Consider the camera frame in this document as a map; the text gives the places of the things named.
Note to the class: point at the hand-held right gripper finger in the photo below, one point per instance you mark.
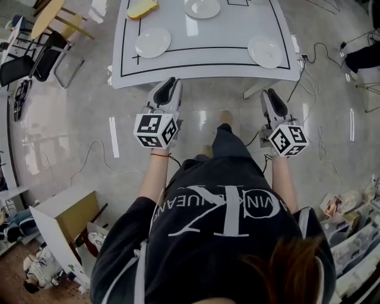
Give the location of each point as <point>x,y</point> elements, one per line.
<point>267,110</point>
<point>280,108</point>

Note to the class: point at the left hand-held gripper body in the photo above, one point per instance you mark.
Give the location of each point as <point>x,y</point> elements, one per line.
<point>148,127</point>

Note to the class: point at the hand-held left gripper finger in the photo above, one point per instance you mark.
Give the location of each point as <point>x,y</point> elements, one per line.
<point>176,99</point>
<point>154,98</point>

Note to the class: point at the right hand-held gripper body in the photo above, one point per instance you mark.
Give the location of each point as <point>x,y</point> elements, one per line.
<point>288,141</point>

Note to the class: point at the white plate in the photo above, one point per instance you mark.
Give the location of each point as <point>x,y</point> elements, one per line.
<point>153,43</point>
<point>265,52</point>
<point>202,8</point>

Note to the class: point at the person's left forearm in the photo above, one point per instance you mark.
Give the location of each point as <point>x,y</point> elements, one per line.
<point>154,178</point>

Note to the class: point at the person's right forearm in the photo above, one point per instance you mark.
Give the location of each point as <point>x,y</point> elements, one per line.
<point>283,181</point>

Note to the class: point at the person's dark trousers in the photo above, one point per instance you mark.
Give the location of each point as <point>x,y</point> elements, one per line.
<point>230,142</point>

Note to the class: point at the white table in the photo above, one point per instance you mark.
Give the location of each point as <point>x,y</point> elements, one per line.
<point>207,56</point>

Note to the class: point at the white power strip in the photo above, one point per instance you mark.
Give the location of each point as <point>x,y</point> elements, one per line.
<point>302,56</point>

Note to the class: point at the person's left shoe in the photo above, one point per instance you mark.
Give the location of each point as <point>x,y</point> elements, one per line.
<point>207,150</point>

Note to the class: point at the picture box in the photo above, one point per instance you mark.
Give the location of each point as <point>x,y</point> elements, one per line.
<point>331,206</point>

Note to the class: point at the yellow bread slice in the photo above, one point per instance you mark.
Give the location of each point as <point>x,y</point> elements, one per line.
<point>142,8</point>

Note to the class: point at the clear plastic bin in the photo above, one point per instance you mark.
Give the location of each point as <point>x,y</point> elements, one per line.
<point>335,233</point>

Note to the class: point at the black office chair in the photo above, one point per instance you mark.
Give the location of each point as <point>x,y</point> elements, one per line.
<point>47,59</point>

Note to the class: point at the white wooden cabinet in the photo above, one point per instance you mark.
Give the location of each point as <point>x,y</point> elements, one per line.
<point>56,205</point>

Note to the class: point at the floral cushion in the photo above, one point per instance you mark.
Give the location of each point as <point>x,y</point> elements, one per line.
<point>96,237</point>

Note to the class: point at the white storage rack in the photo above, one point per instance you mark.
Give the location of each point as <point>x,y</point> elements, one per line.
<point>356,252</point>

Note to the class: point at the black handheld device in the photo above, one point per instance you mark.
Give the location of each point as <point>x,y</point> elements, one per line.
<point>20,98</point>

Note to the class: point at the beige chair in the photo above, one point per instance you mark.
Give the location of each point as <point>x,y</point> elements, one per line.
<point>92,250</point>

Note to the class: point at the round wooden side table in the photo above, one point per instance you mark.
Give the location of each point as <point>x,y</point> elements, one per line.
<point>44,17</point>

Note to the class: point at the person's black printed shirt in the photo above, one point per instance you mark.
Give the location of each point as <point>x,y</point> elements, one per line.
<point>207,261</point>

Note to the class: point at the white printed sack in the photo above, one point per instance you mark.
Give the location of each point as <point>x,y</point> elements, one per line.
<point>41,267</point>

